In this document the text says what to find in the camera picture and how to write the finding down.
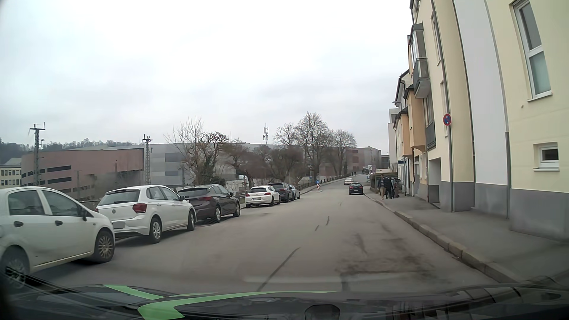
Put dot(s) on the row of bare trees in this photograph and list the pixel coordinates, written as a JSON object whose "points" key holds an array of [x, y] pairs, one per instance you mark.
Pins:
{"points": [[284, 151]]}

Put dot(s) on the antenna mast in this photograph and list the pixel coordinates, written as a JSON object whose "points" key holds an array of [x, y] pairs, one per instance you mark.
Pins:
{"points": [[266, 134]]}

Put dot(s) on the roadside railing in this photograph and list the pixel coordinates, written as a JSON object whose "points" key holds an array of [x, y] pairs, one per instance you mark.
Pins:
{"points": [[320, 182]]}

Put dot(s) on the dark car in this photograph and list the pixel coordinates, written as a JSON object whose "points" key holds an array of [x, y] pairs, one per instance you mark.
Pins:
{"points": [[355, 188]]}

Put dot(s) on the reddish building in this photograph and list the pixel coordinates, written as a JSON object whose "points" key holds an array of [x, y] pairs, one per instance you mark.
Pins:
{"points": [[362, 159]]}

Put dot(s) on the grey asphalt road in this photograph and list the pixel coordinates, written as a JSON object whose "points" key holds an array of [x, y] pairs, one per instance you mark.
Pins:
{"points": [[311, 240]]}

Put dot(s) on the group of people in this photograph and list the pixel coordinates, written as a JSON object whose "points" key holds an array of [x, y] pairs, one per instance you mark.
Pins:
{"points": [[386, 186]]}

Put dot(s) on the row of houses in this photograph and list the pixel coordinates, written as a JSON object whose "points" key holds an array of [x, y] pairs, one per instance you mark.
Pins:
{"points": [[405, 142]]}

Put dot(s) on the railway catenary mast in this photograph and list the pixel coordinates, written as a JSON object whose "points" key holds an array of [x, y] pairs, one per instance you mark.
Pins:
{"points": [[147, 160], [37, 155]]}

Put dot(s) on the car's own bonnet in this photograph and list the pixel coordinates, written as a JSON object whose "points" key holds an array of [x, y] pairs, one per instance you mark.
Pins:
{"points": [[284, 306]]}

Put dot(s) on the row of parked cars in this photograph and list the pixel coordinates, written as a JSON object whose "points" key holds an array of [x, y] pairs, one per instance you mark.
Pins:
{"points": [[146, 213]]}

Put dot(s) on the round no-parking sign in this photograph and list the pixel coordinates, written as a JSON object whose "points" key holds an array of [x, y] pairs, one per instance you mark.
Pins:
{"points": [[447, 119]]}

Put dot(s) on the large brown grey building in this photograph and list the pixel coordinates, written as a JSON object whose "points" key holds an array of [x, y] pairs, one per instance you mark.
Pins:
{"points": [[89, 169]]}

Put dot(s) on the grey paved pavement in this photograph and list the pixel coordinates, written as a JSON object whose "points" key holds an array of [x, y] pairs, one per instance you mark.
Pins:
{"points": [[480, 235]]}

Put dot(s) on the cream apartment building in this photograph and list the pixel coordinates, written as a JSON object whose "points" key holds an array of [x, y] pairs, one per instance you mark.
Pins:
{"points": [[489, 111]]}

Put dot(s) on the pale office building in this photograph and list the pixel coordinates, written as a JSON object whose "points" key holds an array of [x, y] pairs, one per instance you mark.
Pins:
{"points": [[10, 173]]}

